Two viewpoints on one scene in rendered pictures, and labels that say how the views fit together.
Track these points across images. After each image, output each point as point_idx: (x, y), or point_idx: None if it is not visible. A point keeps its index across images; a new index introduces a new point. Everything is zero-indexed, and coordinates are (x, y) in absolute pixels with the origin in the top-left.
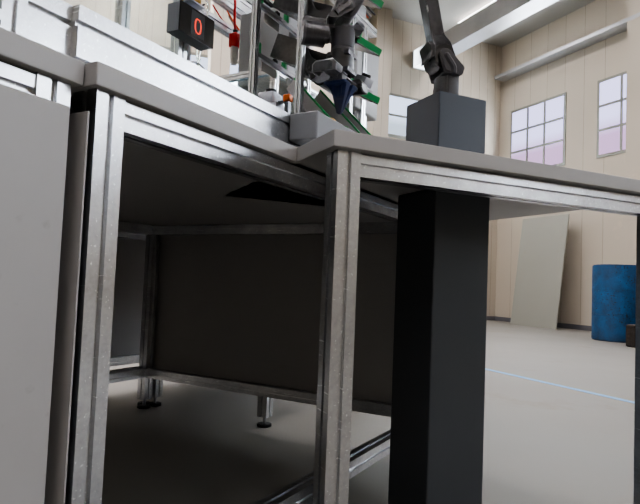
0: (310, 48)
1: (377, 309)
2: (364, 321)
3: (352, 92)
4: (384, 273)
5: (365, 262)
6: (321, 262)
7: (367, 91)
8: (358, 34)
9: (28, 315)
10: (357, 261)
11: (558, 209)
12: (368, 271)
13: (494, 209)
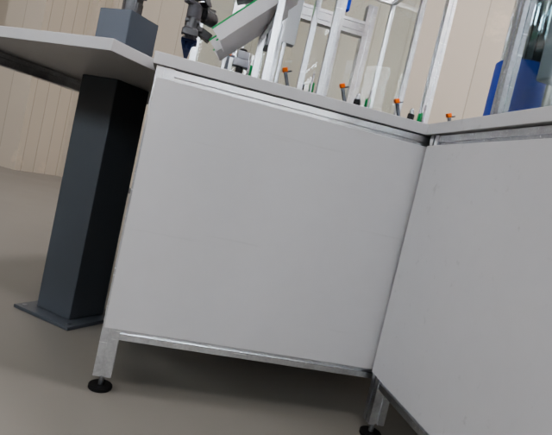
0: None
1: (228, 214)
2: (244, 236)
3: (181, 42)
4: (231, 160)
5: (264, 153)
6: (333, 171)
7: (181, 30)
8: (189, 2)
9: None
10: (277, 154)
11: (16, 43)
12: (256, 165)
13: (82, 61)
